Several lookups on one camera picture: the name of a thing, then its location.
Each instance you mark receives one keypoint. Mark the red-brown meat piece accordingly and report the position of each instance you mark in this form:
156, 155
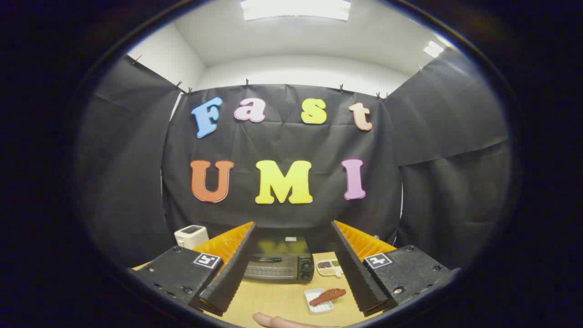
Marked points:
329, 295

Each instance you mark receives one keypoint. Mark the small ceiling light panel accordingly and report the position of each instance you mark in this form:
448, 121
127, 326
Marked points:
433, 48

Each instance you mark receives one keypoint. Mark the white bread toaster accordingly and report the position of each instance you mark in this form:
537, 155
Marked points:
191, 237

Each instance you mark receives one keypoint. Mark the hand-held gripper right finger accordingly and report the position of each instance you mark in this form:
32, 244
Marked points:
360, 278

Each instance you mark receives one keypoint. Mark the large ceiling light panel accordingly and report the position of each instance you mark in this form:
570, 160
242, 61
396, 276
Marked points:
296, 9

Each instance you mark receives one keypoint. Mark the white rectangular plastic tray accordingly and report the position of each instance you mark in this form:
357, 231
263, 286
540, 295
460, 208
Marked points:
319, 310

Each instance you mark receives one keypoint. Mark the black toaster oven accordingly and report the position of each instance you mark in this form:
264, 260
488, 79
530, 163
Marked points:
282, 264

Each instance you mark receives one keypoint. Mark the white divided condiment dish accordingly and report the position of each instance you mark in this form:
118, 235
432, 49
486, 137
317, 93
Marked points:
325, 271

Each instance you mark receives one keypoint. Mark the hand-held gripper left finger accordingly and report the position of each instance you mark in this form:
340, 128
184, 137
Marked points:
232, 273

